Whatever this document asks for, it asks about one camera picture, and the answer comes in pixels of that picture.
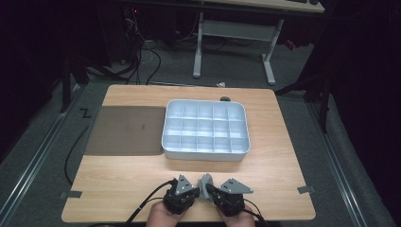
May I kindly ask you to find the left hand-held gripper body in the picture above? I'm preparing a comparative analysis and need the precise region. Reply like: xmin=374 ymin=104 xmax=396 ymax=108
xmin=162 ymin=173 xmax=201 ymax=216

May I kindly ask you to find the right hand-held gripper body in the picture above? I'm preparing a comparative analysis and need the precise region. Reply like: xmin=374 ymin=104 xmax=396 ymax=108
xmin=213 ymin=177 xmax=254 ymax=218

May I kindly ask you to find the person's right hand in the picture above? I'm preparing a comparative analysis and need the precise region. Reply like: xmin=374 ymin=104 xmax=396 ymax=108
xmin=215 ymin=203 xmax=256 ymax=227

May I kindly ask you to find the person's left hand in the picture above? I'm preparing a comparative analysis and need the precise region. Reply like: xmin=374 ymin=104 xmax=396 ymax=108
xmin=146 ymin=201 xmax=187 ymax=227

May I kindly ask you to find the white compartment box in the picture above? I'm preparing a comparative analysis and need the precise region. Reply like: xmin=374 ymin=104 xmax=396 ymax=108
xmin=161 ymin=98 xmax=252 ymax=163

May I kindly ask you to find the brown mat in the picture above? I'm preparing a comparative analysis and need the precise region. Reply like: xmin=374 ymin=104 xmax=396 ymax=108
xmin=83 ymin=105 xmax=167 ymax=157

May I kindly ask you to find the black stand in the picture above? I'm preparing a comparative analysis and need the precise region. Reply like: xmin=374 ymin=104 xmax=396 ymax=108
xmin=59 ymin=55 xmax=73 ymax=114

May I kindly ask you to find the white-legged desk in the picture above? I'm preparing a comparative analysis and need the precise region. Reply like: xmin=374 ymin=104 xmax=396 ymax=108
xmin=192 ymin=0 xmax=325 ymax=86

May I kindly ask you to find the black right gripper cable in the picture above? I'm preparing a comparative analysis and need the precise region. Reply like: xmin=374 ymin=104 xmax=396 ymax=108
xmin=242 ymin=197 xmax=272 ymax=227

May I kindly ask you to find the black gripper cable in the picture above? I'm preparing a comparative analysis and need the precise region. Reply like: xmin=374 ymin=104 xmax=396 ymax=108
xmin=242 ymin=197 xmax=272 ymax=227
xmin=124 ymin=178 xmax=178 ymax=227

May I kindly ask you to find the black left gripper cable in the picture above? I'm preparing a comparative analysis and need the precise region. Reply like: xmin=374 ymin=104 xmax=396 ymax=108
xmin=124 ymin=178 xmax=178 ymax=227

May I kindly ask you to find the metal floor rail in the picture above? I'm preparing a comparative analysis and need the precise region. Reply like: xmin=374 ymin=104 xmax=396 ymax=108
xmin=306 ymin=102 xmax=369 ymax=227
xmin=0 ymin=83 xmax=83 ymax=221

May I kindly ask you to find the black floor cable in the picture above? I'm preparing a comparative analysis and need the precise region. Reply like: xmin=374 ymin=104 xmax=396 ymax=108
xmin=63 ymin=125 xmax=91 ymax=186

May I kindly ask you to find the tangle of cables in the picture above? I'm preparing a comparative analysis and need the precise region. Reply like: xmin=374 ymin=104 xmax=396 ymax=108
xmin=122 ymin=8 xmax=164 ymax=86

